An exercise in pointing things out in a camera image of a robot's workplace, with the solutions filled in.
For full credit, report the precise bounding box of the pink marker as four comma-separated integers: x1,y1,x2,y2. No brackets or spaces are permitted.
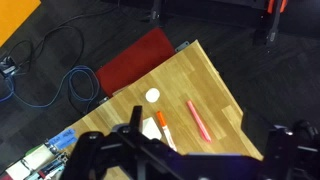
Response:
186,99,213,144

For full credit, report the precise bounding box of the black metal stand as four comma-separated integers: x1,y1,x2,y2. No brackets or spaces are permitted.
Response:
146,0,320,48

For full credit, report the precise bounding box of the orange and white marker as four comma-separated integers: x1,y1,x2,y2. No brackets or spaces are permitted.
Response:
155,110,178,153

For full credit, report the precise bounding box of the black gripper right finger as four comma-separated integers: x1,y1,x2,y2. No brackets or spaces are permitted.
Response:
265,120,320,168

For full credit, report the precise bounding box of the orange floor mat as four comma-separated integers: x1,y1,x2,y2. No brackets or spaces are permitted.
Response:
0,0,42,48

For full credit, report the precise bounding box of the white round cap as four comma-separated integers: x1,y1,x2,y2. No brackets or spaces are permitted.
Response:
144,87,161,104

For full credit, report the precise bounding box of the green and white box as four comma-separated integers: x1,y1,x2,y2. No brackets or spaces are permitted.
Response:
23,143,56,171

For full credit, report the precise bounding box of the black floor cable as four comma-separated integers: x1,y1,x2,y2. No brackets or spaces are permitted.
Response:
6,6,119,116

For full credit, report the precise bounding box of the orange handled black clamp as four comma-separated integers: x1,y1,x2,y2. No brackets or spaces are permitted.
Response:
265,0,289,43

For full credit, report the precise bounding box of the white cardboard box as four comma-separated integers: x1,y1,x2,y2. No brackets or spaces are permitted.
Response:
4,159,33,180

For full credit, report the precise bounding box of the black power adapter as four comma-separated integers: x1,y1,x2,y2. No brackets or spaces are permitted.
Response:
0,55,19,78

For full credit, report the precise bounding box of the white pen holder box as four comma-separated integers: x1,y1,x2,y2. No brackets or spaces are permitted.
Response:
141,116,163,141

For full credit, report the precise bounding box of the red panel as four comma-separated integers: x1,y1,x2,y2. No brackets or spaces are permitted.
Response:
95,27,177,98

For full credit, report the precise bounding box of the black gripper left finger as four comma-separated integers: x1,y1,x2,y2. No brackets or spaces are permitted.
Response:
129,105,144,134

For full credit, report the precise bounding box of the blue cable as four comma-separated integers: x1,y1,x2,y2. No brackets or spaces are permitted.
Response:
0,65,101,109

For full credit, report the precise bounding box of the blue tape label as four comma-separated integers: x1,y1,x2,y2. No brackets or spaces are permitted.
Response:
48,128,78,150

